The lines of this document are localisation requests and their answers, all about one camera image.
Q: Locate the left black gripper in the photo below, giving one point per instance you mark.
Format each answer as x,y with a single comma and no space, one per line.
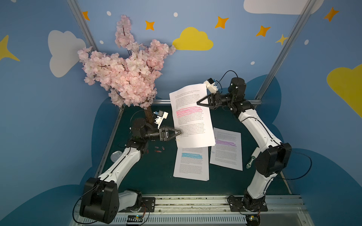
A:
162,133

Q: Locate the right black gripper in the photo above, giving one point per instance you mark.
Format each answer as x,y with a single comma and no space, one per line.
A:
213,100

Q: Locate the document with pink highlight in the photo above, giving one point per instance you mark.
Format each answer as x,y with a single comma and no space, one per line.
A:
194,121

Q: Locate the document with blue highlight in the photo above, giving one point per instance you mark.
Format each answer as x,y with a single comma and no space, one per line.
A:
192,163

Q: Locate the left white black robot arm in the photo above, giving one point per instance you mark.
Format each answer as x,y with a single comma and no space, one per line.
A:
101,200

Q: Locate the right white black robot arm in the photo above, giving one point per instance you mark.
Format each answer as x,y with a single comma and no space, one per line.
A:
270,157

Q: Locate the document with purple highlight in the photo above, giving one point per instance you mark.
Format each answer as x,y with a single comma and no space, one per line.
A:
227,152

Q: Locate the small glass jar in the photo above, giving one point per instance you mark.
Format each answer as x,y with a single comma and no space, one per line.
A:
115,156

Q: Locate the pink cherry blossom tree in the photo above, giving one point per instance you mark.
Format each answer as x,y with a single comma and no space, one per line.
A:
130,81

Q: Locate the left electronics board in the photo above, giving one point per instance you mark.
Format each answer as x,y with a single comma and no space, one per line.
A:
134,220

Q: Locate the electronics board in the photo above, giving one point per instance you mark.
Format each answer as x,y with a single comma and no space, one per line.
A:
253,220
134,220

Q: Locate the right electronics board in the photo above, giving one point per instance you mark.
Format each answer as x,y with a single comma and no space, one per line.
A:
253,220

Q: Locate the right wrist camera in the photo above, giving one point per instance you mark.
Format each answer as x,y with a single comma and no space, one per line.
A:
211,85

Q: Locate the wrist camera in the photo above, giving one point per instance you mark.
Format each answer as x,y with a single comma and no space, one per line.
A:
211,85
159,117

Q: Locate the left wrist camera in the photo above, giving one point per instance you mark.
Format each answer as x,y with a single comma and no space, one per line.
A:
159,117

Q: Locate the back aluminium frame bar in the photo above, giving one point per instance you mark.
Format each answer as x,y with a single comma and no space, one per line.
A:
168,102

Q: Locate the white handled tool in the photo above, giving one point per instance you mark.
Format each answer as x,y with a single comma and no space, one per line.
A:
253,157

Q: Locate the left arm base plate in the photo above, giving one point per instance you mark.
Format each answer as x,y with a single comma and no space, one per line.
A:
146,205

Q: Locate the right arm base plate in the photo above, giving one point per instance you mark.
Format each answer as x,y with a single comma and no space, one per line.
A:
246,203

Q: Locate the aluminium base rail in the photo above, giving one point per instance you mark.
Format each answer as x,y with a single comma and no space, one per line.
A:
213,210

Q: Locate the right aluminium frame post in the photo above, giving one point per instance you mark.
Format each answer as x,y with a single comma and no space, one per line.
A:
287,46

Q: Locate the aluminium frame post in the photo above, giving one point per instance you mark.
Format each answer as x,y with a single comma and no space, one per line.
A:
287,46
82,22

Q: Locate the left aluminium frame post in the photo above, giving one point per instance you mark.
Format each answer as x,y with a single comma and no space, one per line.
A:
82,22

